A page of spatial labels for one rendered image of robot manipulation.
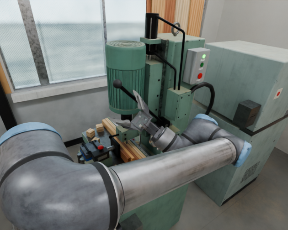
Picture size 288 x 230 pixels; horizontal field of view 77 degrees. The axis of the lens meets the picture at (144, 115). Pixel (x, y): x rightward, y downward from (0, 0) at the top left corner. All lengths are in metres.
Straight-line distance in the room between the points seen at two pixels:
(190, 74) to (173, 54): 0.13
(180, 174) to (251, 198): 1.93
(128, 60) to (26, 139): 0.50
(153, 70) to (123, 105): 0.21
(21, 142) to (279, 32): 2.84
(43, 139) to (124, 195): 0.18
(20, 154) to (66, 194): 0.11
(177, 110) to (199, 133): 0.24
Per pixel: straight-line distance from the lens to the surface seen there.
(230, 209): 2.13
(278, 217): 2.32
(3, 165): 0.37
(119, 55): 0.76
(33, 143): 0.36
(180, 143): 0.70
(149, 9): 2.31
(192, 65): 0.91
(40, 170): 0.31
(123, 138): 0.99
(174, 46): 0.86
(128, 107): 0.85
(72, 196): 0.28
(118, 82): 0.67
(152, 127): 0.69
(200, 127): 0.71
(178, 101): 0.88
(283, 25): 2.90
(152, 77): 0.87
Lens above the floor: 1.65
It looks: 32 degrees down
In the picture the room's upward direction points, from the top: 3 degrees clockwise
